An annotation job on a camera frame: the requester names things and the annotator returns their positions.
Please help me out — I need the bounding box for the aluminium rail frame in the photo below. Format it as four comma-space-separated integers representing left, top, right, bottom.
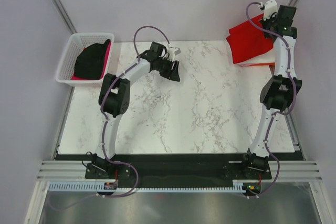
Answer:
25, 115, 333, 223

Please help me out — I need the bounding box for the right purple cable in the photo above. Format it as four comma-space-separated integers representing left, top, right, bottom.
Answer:
245, 1, 298, 199

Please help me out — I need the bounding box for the pink t-shirt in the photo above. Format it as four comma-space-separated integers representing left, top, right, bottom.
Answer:
71, 40, 112, 81

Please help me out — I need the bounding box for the black t-shirt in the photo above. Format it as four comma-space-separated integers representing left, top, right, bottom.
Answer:
73, 39, 111, 80

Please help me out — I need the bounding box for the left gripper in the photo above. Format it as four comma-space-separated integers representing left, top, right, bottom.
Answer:
156, 57, 180, 83

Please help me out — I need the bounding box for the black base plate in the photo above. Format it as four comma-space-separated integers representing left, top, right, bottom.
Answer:
84, 153, 274, 192

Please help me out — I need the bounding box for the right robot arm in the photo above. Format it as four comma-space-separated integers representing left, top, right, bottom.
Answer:
240, 0, 302, 179

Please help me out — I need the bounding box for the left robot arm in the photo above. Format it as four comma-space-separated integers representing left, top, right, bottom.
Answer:
85, 42, 181, 179

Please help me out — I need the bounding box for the red t-shirt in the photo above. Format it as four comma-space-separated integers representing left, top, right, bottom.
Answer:
226, 21, 273, 65

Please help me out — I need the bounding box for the white plastic basket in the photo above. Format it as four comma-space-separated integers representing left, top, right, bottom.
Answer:
55, 32, 114, 87

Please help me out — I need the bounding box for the folded white t-shirt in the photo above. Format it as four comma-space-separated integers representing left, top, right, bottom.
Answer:
238, 49, 275, 67

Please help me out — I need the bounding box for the folded orange t-shirt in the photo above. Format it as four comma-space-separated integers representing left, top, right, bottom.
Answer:
246, 62, 275, 67

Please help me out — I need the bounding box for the white slotted cable duct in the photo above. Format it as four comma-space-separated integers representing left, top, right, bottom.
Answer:
48, 181, 255, 193

